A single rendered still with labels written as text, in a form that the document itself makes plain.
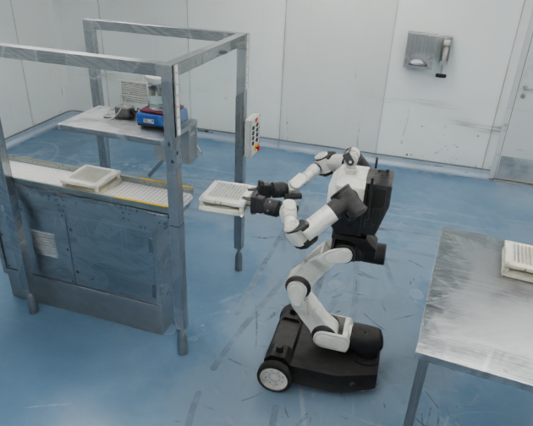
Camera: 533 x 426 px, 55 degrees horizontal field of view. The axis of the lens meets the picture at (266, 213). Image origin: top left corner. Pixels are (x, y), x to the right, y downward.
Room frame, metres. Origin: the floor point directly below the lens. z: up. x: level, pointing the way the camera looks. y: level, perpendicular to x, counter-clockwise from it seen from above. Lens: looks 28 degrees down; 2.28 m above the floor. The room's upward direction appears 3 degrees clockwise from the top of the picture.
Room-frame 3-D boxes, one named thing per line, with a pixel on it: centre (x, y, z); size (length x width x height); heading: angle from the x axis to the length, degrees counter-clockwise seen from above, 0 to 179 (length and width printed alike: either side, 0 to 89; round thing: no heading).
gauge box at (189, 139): (2.72, 0.53, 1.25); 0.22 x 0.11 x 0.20; 73
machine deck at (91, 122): (2.65, 0.76, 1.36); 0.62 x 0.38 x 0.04; 73
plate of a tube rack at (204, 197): (2.48, 0.21, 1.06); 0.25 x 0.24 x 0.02; 166
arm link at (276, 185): (2.54, -0.01, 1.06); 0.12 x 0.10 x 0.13; 108
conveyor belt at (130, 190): (2.77, 1.12, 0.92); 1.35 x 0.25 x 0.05; 73
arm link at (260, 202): (2.36, 0.02, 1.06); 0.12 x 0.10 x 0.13; 68
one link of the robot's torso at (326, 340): (2.32, -0.42, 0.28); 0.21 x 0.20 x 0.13; 76
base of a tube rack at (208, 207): (2.48, 0.21, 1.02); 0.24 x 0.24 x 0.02; 76
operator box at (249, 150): (3.36, 0.12, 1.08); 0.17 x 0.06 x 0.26; 163
